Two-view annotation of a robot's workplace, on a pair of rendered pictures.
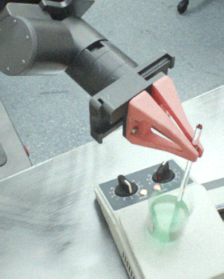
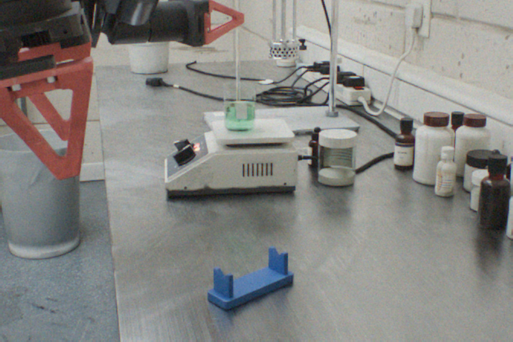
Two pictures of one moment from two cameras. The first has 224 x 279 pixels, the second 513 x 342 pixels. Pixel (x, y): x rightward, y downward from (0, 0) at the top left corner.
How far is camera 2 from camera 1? 1.00 m
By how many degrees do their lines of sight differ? 69
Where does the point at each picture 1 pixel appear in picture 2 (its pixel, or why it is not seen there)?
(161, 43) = not seen: outside the picture
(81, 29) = not seen: hidden behind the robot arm
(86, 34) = not seen: hidden behind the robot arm
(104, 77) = (173, 6)
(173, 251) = (262, 130)
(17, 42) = not seen: outside the picture
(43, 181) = (133, 215)
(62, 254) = (218, 214)
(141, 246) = (251, 136)
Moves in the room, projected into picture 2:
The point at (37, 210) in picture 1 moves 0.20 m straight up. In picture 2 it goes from (163, 220) to (158, 75)
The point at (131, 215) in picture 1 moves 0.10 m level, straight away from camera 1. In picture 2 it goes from (222, 136) to (162, 130)
